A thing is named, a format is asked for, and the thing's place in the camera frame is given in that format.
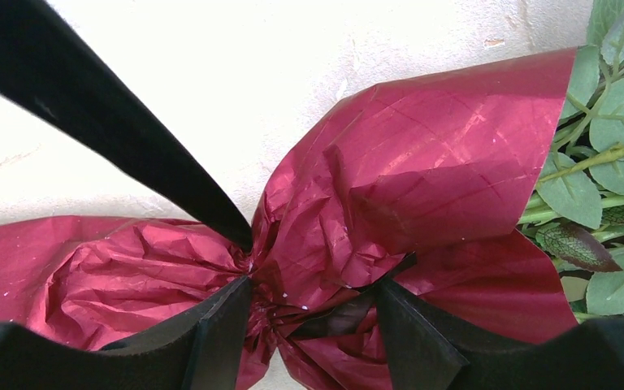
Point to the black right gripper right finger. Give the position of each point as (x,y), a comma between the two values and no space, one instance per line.
(429,348)

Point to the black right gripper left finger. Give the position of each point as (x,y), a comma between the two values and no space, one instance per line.
(199,348)

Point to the red paper flower bouquet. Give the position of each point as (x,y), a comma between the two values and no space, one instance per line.
(494,193)

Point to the black printed ribbon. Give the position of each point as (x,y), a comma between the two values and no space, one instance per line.
(47,69)

